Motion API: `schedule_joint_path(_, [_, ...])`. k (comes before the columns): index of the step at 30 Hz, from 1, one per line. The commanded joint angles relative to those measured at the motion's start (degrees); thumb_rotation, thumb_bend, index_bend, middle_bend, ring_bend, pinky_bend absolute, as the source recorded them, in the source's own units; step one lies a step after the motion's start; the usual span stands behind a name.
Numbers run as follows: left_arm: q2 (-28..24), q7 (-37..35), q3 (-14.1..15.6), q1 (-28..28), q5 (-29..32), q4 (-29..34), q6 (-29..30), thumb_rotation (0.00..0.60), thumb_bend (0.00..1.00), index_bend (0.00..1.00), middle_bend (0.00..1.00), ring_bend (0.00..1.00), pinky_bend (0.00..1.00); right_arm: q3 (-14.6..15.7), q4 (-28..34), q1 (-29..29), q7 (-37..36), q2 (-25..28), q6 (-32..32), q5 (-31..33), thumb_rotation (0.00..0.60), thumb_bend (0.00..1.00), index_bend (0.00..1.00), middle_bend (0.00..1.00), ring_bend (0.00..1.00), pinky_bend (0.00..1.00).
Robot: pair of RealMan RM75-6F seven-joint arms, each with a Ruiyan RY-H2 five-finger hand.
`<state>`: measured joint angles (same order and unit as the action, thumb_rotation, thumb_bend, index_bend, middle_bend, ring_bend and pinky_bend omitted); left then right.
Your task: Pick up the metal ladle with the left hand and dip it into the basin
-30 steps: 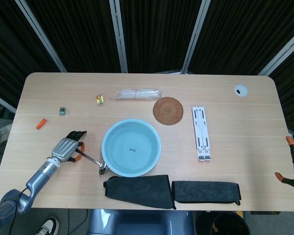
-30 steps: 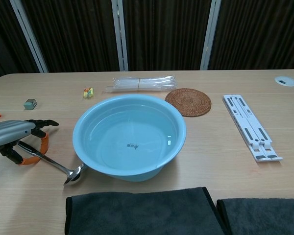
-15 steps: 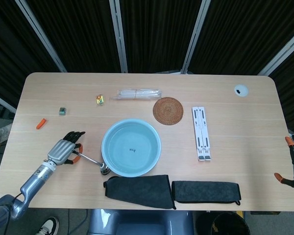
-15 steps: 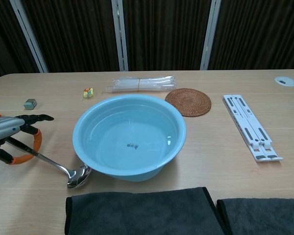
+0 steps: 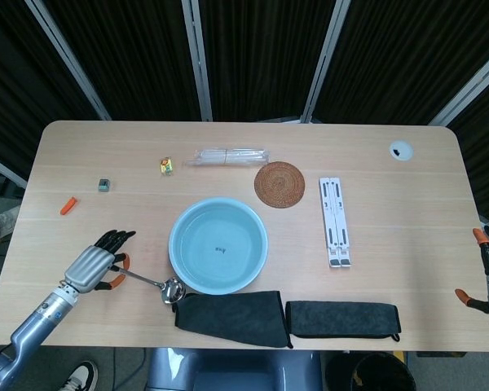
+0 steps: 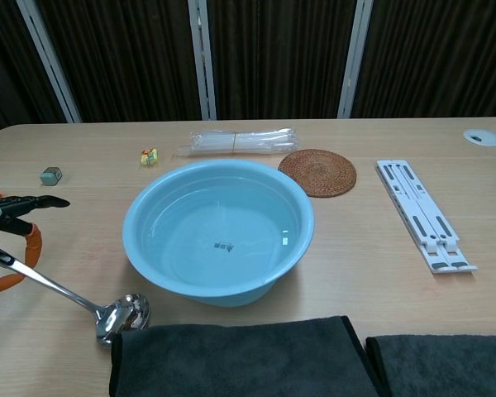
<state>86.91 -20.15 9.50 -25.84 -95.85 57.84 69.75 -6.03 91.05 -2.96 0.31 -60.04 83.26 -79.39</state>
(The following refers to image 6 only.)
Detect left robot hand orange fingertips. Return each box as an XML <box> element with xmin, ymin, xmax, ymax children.
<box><xmin>0</xmin><ymin>194</ymin><xmax>72</xmax><ymax>296</ymax></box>

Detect metal spoon black handle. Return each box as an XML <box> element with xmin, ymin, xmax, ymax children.
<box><xmin>0</xmin><ymin>239</ymin><xmax>150</xmax><ymax>347</ymax></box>

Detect light blue bowl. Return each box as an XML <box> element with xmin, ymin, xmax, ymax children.
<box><xmin>122</xmin><ymin>159</ymin><xmax>316</xmax><ymax>308</ymax></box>

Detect small green box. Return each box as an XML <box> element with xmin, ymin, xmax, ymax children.
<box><xmin>40</xmin><ymin>166</ymin><xmax>63</xmax><ymax>186</ymax></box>

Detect yellow candy packet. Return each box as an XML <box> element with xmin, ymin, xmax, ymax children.
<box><xmin>138</xmin><ymin>146</ymin><xmax>160</xmax><ymax>167</ymax></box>

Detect clear pack of straws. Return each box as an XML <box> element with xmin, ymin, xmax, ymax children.
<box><xmin>175</xmin><ymin>127</ymin><xmax>301</xmax><ymax>158</ymax></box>

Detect large dark grey towel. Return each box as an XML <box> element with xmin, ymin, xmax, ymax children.
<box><xmin>109</xmin><ymin>316</ymin><xmax>381</xmax><ymax>397</ymax></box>

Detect round woven brown coaster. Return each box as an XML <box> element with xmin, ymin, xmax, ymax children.
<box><xmin>277</xmin><ymin>148</ymin><xmax>358</xmax><ymax>199</ymax></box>

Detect white folding laptop stand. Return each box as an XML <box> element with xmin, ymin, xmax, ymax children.
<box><xmin>374</xmin><ymin>159</ymin><xmax>479</xmax><ymax>275</ymax></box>

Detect small dark grey towel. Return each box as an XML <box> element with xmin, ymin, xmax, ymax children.
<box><xmin>365</xmin><ymin>335</ymin><xmax>496</xmax><ymax>397</ymax></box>

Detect grey partition post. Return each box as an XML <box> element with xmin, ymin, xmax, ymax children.
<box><xmin>336</xmin><ymin>0</ymin><xmax>374</xmax><ymax>119</ymax></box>
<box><xmin>188</xmin><ymin>0</ymin><xmax>217</xmax><ymax>122</ymax></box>
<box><xmin>16</xmin><ymin>0</ymin><xmax>83</xmax><ymax>124</ymax></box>

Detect white cable grommet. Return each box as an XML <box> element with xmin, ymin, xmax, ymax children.
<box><xmin>462</xmin><ymin>128</ymin><xmax>496</xmax><ymax>146</ymax></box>

